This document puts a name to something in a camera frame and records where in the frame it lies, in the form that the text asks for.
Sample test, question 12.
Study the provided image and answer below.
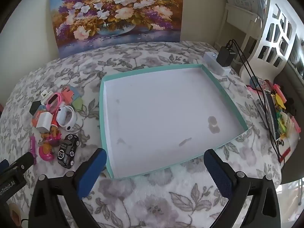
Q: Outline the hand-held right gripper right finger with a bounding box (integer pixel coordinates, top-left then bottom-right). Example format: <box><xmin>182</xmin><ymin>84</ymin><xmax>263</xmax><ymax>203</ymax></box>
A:
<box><xmin>204</xmin><ymin>149</ymin><xmax>282</xmax><ymax>228</ymax></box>

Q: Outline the white charger adapter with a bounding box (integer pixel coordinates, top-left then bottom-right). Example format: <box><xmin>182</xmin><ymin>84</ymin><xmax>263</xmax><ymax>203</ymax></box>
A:
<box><xmin>36</xmin><ymin>112</ymin><xmax>53</xmax><ymax>133</ymax></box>

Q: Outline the white power strip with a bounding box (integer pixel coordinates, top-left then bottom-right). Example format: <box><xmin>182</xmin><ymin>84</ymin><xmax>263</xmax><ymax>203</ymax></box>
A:
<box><xmin>203</xmin><ymin>51</ymin><xmax>231</xmax><ymax>76</ymax></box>

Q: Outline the orange blue toy phone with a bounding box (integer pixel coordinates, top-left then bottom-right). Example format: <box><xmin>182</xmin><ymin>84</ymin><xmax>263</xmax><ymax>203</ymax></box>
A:
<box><xmin>62</xmin><ymin>87</ymin><xmax>82</xmax><ymax>105</ymax></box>

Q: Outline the pink rectangular tube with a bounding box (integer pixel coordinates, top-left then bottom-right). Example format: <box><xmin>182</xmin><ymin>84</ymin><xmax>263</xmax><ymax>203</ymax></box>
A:
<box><xmin>29</xmin><ymin>135</ymin><xmax>37</xmax><ymax>165</ymax></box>

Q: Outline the red serrated strip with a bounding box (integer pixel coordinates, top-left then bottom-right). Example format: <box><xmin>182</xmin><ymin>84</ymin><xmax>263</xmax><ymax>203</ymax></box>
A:
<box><xmin>279</xmin><ymin>147</ymin><xmax>291</xmax><ymax>164</ymax></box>

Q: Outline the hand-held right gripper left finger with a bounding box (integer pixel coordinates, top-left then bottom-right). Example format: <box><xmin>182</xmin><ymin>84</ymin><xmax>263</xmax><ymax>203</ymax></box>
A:
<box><xmin>28</xmin><ymin>148</ymin><xmax>108</xmax><ymax>228</ymax></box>

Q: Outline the grey floral blanket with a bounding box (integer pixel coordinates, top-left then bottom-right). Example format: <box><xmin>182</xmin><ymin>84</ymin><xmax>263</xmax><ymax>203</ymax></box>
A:
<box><xmin>0</xmin><ymin>40</ymin><xmax>283</xmax><ymax>228</ymax></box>

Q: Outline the pink smartwatch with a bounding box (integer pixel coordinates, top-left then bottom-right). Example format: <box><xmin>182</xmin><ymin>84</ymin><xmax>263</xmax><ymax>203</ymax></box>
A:
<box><xmin>46</xmin><ymin>93</ymin><xmax>63</xmax><ymax>112</ymax></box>

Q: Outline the round blue tin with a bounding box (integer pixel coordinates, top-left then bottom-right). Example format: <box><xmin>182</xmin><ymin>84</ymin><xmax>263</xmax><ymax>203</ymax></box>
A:
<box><xmin>249</xmin><ymin>76</ymin><xmax>262</xmax><ymax>89</ymax></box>

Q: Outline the pink orange toy figure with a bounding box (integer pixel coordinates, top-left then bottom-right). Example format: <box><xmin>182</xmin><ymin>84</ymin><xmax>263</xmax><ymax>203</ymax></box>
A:
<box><xmin>39</xmin><ymin>126</ymin><xmax>62</xmax><ymax>162</ymax></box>

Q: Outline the black smartphone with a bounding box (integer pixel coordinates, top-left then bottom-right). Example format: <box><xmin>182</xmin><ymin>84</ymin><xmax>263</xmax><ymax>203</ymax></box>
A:
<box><xmin>264</xmin><ymin>90</ymin><xmax>282</xmax><ymax>141</ymax></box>

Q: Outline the shallow teal cardboard box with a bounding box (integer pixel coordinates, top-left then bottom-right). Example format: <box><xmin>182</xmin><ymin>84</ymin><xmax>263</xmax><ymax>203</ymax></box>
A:
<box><xmin>98</xmin><ymin>64</ymin><xmax>249</xmax><ymax>180</ymax></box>

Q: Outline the black toy car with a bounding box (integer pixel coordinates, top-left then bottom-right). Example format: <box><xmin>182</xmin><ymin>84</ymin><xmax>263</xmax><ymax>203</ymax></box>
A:
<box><xmin>57</xmin><ymin>134</ymin><xmax>80</xmax><ymax>169</ymax></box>

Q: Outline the dark grey couch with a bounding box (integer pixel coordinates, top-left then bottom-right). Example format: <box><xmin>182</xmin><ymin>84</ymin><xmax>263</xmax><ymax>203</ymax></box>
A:
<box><xmin>287</xmin><ymin>33</ymin><xmax>304</xmax><ymax>78</ymax></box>

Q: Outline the white smartwatch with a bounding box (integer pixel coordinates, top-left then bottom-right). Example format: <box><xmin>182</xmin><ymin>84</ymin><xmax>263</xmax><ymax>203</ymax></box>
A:
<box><xmin>56</xmin><ymin>105</ymin><xmax>77</xmax><ymax>132</ymax></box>

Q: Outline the small black cube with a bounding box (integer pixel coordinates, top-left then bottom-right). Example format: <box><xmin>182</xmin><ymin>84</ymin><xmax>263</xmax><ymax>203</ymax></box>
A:
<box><xmin>29</xmin><ymin>101</ymin><xmax>42</xmax><ymax>114</ymax></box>

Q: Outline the person's left hand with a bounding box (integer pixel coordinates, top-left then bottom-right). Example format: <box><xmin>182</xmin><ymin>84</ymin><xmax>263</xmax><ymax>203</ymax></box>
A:
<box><xmin>8</xmin><ymin>203</ymin><xmax>22</xmax><ymax>225</ymax></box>

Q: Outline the pale green eraser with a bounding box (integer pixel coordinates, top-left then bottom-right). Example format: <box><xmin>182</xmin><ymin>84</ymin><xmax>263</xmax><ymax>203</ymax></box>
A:
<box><xmin>72</xmin><ymin>98</ymin><xmax>83</xmax><ymax>112</ymax></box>

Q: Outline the pile of colourful plastic pieces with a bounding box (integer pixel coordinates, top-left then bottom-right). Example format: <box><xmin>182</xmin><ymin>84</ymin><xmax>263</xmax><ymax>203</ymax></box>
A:
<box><xmin>272</xmin><ymin>83</ymin><xmax>302</xmax><ymax>143</ymax></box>

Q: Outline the white lattice chair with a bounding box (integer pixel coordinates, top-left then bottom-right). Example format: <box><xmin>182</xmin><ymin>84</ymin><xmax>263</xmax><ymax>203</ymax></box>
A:
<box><xmin>239</xmin><ymin>0</ymin><xmax>297</xmax><ymax>83</ymax></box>

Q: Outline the black charger plug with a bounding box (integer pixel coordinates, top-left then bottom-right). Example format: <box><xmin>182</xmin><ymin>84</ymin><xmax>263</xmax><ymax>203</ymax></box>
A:
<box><xmin>218</xmin><ymin>43</ymin><xmax>236</xmax><ymax>67</ymax></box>

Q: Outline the floral canvas painting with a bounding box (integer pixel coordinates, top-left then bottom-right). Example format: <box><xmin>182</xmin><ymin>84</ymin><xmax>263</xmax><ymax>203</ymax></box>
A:
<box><xmin>49</xmin><ymin>0</ymin><xmax>185</xmax><ymax>59</ymax></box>

